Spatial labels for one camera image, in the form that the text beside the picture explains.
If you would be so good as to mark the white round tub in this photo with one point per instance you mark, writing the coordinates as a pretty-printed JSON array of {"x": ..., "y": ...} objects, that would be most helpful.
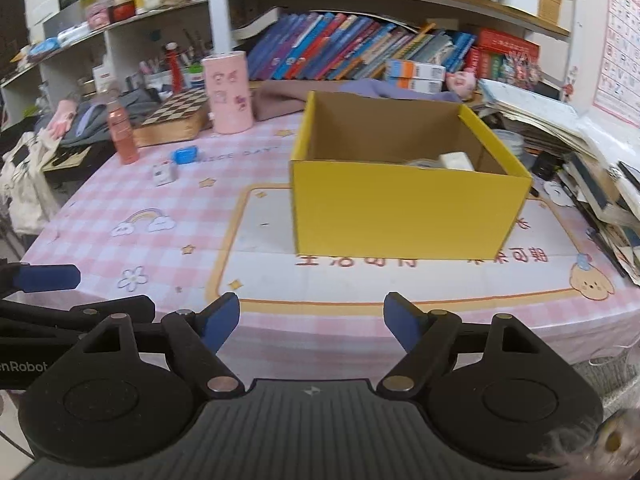
[{"x": 507, "y": 145}]

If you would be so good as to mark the small white jar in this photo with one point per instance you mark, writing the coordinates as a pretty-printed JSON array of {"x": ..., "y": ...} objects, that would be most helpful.
[{"x": 456, "y": 161}]

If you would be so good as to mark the white orange medicine box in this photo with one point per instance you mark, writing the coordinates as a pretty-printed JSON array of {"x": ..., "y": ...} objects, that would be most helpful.
[
  {"x": 412, "y": 86},
  {"x": 415, "y": 69}
]

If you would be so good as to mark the pink plush pig toy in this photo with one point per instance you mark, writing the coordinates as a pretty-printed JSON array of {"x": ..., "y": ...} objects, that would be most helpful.
[{"x": 462, "y": 82}]

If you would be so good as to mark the pile of papers and books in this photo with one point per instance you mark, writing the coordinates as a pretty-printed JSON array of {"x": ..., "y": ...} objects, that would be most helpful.
[{"x": 575, "y": 130}]

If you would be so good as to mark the cream tote bag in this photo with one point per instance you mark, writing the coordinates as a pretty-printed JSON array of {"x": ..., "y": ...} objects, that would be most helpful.
[{"x": 25, "y": 180}]

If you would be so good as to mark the white mesh basket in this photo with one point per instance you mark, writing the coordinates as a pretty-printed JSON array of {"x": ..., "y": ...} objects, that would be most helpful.
[{"x": 615, "y": 375}]

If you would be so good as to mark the row of colourful books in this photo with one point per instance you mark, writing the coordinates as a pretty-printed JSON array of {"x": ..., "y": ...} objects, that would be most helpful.
[{"x": 325, "y": 45}]

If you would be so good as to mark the alphabet wall poster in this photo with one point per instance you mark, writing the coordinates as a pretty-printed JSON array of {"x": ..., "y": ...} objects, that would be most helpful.
[{"x": 620, "y": 50}]

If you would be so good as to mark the red white glue bottle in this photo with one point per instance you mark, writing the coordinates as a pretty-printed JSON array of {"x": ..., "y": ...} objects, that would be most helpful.
[{"x": 175, "y": 75}]

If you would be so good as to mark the grey garment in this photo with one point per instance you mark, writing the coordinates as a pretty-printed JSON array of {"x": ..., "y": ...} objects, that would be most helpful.
[{"x": 90, "y": 120}]

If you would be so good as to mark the black lying book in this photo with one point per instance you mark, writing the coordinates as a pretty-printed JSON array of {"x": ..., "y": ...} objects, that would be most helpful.
[{"x": 255, "y": 25}]

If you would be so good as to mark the red round doll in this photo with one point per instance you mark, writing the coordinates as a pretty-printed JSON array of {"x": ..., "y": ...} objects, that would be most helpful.
[{"x": 123, "y": 7}]

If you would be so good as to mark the small white red box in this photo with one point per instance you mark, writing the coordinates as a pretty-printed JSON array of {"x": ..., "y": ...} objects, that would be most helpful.
[{"x": 165, "y": 175}]

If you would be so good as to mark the white wooden bookshelf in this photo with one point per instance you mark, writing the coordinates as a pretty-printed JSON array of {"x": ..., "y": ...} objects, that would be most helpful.
[{"x": 220, "y": 10}]

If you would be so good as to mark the red boxed book set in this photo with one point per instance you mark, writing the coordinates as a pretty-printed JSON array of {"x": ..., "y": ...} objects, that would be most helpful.
[{"x": 505, "y": 50}]

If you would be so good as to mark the pink printed cylinder canister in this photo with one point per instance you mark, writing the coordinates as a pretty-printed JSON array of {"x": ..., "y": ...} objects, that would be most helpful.
[{"x": 227, "y": 100}]

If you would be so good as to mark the pink spray bottle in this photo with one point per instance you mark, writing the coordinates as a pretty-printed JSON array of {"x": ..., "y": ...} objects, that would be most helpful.
[{"x": 123, "y": 140}]

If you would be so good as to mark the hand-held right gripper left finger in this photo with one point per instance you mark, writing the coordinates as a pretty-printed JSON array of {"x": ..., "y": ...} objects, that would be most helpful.
[{"x": 220, "y": 322}]

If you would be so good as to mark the wooden chessboard box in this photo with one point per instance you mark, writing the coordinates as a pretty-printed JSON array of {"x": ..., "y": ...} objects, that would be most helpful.
[{"x": 175, "y": 105}]

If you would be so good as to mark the pink checked tablecloth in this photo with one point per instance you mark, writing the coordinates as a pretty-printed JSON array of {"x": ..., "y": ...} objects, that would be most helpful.
[{"x": 150, "y": 260}]

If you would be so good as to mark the yellow cardboard box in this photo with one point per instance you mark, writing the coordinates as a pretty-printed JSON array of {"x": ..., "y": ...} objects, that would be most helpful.
[{"x": 400, "y": 210}]

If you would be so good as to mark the white jar green lid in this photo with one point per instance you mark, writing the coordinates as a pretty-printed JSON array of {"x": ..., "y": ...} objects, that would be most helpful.
[{"x": 194, "y": 79}]

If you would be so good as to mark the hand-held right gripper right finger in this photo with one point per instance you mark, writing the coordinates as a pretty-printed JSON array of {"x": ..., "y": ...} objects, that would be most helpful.
[{"x": 404, "y": 320}]

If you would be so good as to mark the blue dropper bottle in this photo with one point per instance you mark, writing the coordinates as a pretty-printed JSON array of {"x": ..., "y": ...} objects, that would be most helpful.
[{"x": 185, "y": 156}]

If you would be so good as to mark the blue packet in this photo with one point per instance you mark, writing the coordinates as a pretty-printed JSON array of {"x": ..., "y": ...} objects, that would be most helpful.
[{"x": 45, "y": 46}]

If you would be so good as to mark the tan board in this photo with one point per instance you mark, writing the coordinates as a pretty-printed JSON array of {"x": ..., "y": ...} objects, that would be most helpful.
[{"x": 67, "y": 157}]

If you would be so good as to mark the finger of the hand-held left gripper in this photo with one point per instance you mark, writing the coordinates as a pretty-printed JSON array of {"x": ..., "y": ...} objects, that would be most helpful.
[
  {"x": 50, "y": 277},
  {"x": 60, "y": 317}
]

